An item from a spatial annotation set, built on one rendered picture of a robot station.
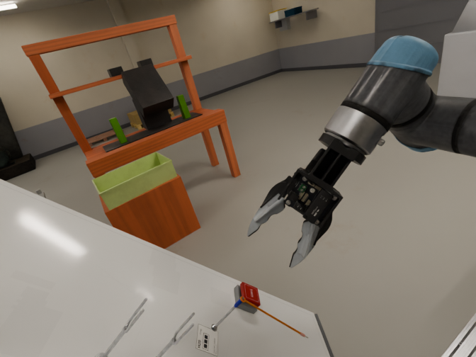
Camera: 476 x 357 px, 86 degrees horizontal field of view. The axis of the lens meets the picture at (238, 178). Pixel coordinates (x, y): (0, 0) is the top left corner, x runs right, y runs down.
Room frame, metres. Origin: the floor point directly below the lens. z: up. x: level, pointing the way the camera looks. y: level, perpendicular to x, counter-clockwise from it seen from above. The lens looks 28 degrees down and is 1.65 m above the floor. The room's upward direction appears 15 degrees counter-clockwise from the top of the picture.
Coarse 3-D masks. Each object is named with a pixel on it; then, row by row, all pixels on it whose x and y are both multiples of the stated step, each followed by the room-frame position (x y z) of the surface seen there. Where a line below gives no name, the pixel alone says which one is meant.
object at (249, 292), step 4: (240, 284) 0.45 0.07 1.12; (244, 284) 0.45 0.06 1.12; (248, 284) 0.45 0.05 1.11; (244, 288) 0.44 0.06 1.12; (248, 288) 0.44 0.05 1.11; (252, 288) 0.45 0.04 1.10; (256, 288) 0.45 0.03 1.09; (244, 292) 0.43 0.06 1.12; (248, 292) 0.43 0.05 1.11; (252, 292) 0.43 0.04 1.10; (256, 292) 0.44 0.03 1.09; (244, 296) 0.41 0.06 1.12; (248, 296) 0.42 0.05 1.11; (252, 296) 0.42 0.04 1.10; (256, 296) 0.43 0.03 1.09; (248, 300) 0.41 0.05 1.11; (252, 300) 0.41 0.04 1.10; (256, 300) 0.41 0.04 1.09; (256, 304) 0.41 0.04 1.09; (260, 304) 0.41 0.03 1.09
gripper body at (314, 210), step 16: (336, 144) 0.30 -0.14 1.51; (320, 160) 0.30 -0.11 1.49; (336, 160) 0.29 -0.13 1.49; (352, 160) 0.28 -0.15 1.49; (304, 176) 0.31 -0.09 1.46; (320, 176) 0.31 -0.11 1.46; (336, 176) 0.30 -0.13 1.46; (288, 192) 0.34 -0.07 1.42; (304, 192) 0.30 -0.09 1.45; (320, 192) 0.28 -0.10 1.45; (336, 192) 0.29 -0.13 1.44; (304, 208) 0.29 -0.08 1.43; (320, 208) 0.28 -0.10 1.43; (320, 224) 0.27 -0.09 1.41
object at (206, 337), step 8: (200, 328) 0.33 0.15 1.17; (208, 328) 0.33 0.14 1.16; (200, 336) 0.31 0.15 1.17; (208, 336) 0.32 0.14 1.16; (216, 336) 0.32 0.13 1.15; (200, 344) 0.30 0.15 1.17; (208, 344) 0.30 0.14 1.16; (216, 344) 0.31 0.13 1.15; (208, 352) 0.29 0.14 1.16; (216, 352) 0.29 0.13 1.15
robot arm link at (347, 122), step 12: (348, 108) 0.33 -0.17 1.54; (336, 120) 0.33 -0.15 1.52; (348, 120) 0.32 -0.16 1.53; (360, 120) 0.31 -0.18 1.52; (372, 120) 0.31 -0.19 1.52; (336, 132) 0.32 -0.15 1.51; (348, 132) 0.31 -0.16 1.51; (360, 132) 0.31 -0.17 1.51; (372, 132) 0.30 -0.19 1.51; (384, 132) 0.31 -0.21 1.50; (348, 144) 0.31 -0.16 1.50; (360, 144) 0.30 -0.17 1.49; (372, 144) 0.30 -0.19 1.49
